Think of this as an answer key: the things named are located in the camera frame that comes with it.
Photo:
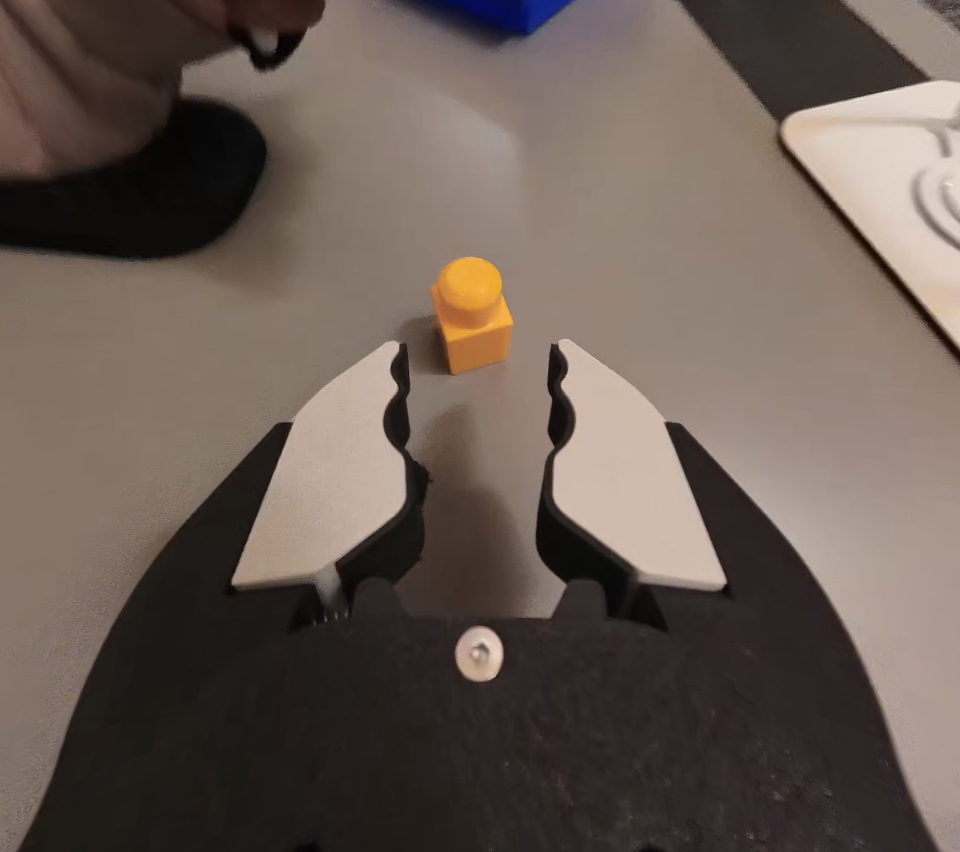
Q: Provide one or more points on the person's left forearm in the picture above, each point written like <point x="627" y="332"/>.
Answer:
<point x="75" y="42"/>

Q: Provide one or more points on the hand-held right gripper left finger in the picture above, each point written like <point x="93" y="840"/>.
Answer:
<point x="330" y="492"/>

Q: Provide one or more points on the yellow one-stud mega block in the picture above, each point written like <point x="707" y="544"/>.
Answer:
<point x="476" y="335"/>

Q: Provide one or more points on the white document stand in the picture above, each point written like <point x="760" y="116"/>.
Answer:
<point x="862" y="155"/>

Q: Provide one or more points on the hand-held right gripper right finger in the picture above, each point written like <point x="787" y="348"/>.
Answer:
<point x="630" y="492"/>

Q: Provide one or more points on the black mesh pad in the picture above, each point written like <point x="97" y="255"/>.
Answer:
<point x="150" y="207"/>

